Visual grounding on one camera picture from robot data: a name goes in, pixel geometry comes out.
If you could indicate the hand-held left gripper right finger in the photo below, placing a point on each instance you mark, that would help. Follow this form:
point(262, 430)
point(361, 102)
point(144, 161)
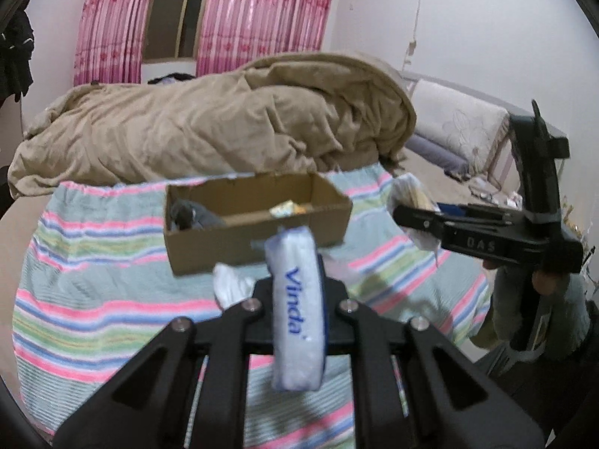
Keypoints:
point(335, 318)

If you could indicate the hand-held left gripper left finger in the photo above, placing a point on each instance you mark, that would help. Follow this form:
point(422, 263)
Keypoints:
point(262, 318)

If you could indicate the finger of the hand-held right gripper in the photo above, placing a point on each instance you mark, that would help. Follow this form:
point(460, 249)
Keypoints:
point(416, 220)
point(477, 210)

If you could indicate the clear plastic bag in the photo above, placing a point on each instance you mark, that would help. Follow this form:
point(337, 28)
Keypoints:
point(416, 196)

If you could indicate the white tissue pack blue print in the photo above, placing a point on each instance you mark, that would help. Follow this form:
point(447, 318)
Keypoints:
point(295, 308)

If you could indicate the brown cardboard box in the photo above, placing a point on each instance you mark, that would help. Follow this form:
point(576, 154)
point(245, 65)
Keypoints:
point(243, 248)

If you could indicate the person's right forearm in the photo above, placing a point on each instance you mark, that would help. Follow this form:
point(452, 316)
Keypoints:
point(538, 318)

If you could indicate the person's right hand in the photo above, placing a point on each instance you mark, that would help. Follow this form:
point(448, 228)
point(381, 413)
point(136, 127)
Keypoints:
point(545, 284)

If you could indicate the small clutter on bed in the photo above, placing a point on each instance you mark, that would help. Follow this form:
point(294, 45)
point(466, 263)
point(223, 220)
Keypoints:
point(496, 192)

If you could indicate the white crumpled cloth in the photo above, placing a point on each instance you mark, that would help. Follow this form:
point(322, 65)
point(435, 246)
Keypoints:
point(231, 285)

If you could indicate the grey bolster pillow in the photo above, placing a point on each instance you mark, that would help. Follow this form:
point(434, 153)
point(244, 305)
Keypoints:
point(437, 152)

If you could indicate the white embroidered pillow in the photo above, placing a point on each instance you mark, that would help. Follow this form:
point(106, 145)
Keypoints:
point(461, 121)

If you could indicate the small yellow packet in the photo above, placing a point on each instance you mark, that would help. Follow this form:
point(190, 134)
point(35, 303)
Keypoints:
point(289, 209)

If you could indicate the grey cloth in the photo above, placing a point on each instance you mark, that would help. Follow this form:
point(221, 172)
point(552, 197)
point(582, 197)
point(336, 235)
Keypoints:
point(194, 217)

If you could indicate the pastel striped blanket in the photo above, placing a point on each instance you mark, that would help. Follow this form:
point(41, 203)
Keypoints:
point(103, 290)

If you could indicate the tan blanket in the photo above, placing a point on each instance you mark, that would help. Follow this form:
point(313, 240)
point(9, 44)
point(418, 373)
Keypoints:
point(196, 121)

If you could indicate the pink patterned curtain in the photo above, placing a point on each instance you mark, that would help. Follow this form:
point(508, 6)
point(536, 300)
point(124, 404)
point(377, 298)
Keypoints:
point(266, 14)
point(112, 23)

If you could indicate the dark item on windowsill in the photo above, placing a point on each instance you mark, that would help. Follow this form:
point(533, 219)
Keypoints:
point(172, 78)

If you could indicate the dark hanging clothing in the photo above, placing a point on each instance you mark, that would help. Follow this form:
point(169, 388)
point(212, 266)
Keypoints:
point(14, 51)

